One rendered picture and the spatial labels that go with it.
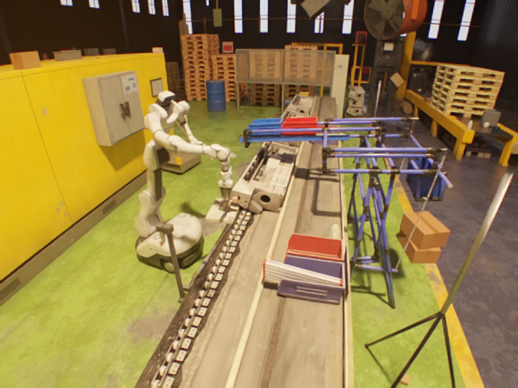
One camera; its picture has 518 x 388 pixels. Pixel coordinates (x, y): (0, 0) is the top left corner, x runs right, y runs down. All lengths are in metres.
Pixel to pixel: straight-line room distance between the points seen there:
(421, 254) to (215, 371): 2.41
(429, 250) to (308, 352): 2.09
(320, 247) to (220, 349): 0.86
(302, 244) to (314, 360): 0.73
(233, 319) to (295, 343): 0.33
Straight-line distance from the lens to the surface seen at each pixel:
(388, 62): 8.74
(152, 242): 2.77
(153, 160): 2.48
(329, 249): 1.86
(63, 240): 3.64
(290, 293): 1.59
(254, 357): 1.42
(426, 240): 3.16
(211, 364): 1.42
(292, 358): 1.43
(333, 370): 1.43
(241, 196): 2.18
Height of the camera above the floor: 1.98
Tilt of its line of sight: 29 degrees down
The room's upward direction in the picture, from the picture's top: straight up
